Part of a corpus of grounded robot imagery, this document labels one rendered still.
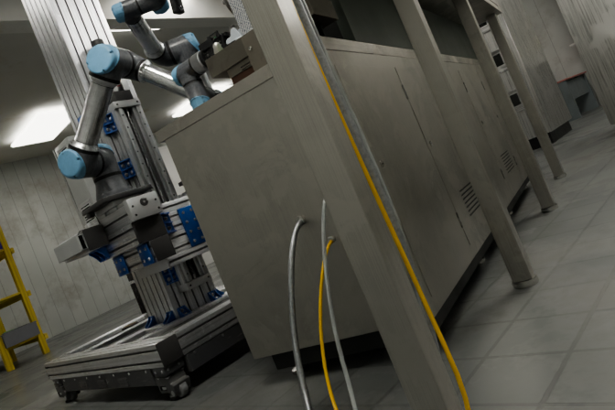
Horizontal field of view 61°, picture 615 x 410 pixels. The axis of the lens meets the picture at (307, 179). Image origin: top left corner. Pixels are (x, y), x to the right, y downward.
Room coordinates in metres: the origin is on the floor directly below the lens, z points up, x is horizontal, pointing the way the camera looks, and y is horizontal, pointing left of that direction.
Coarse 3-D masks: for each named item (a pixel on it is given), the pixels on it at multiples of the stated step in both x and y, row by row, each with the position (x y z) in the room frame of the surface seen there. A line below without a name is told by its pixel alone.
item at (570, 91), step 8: (584, 72) 8.92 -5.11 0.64; (568, 80) 9.19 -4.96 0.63; (576, 80) 8.66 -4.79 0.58; (584, 80) 9.02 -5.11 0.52; (560, 88) 8.20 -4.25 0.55; (568, 88) 8.12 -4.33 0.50; (576, 88) 8.52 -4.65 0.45; (584, 88) 8.86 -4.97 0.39; (568, 96) 8.15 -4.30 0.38; (576, 96) 8.38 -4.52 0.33; (584, 96) 9.11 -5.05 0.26; (592, 96) 9.03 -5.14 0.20; (568, 104) 8.19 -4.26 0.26; (576, 104) 8.12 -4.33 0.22; (584, 104) 9.14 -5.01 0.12; (592, 104) 9.06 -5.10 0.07; (576, 112) 8.15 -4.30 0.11; (584, 112) 9.18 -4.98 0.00; (568, 120) 8.25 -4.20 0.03
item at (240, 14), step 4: (240, 4) 1.73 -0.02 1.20; (236, 8) 1.74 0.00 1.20; (240, 8) 1.73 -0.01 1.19; (232, 12) 1.75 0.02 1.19; (236, 12) 1.74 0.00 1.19; (240, 12) 1.74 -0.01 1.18; (244, 12) 1.73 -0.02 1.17; (236, 16) 1.75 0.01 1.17; (240, 16) 1.74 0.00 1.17; (244, 16) 1.73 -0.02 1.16; (236, 20) 1.75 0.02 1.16; (240, 20) 1.74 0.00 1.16; (244, 20) 1.74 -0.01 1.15; (248, 20) 1.73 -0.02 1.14; (240, 24) 1.75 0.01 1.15; (244, 24) 1.74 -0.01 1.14; (248, 24) 1.73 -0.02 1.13; (240, 28) 1.75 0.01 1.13; (244, 28) 1.74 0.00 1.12; (248, 28) 1.73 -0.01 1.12; (252, 28) 1.73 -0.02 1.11; (244, 32) 1.74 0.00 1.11
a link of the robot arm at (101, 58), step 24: (96, 48) 1.90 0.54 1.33; (120, 48) 1.99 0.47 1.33; (96, 72) 1.90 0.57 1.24; (120, 72) 1.96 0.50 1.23; (96, 96) 1.95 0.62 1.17; (96, 120) 1.97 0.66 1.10; (72, 144) 1.98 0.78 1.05; (96, 144) 2.02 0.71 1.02; (72, 168) 1.97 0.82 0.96; (96, 168) 2.06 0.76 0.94
